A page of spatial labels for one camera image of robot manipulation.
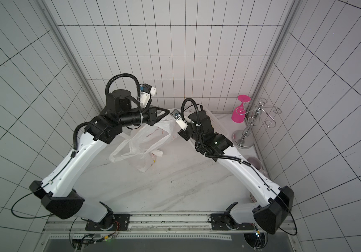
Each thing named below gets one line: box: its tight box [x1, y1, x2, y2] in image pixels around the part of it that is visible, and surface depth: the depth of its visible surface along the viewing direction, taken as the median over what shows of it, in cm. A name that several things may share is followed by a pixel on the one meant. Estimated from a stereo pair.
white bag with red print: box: [109, 106, 190, 173], surface depth 67 cm
